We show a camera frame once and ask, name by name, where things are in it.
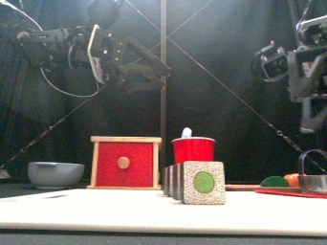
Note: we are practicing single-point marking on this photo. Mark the toy sushi slice green centre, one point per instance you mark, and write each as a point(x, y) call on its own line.
point(203, 185)

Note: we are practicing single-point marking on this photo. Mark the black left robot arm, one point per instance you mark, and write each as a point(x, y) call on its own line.
point(43, 40)

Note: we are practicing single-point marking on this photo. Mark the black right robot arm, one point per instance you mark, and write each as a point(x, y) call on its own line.
point(315, 30)

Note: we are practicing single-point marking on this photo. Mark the blue utensil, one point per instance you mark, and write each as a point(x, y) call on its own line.
point(185, 132)

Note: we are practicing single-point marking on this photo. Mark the orange toy food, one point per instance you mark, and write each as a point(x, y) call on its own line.
point(292, 180)

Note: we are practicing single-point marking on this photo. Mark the green toy food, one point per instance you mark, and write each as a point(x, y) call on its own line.
point(274, 182)

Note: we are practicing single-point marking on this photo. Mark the wooden box red front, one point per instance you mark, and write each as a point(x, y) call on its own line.
point(123, 153)

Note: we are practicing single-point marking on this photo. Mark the red plastic cup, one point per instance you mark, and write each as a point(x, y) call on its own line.
point(193, 150)

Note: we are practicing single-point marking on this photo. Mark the clear tray with red items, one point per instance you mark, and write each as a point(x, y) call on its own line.
point(243, 188)

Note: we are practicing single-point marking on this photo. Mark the grey-blue bowl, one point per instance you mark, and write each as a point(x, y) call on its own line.
point(55, 175)

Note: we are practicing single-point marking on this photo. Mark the white cutting board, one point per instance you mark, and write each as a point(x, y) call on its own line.
point(127, 210)

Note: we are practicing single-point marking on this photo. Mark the black marker pen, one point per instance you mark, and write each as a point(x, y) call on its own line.
point(55, 196)

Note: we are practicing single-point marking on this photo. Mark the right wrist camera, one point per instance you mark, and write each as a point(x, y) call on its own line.
point(272, 62)

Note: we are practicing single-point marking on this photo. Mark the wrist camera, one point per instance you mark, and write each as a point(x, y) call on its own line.
point(105, 12)
point(272, 62)

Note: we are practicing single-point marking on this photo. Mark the metal frame pole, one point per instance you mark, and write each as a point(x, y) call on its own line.
point(163, 111)

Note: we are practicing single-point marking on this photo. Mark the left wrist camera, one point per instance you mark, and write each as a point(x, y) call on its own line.
point(105, 12)

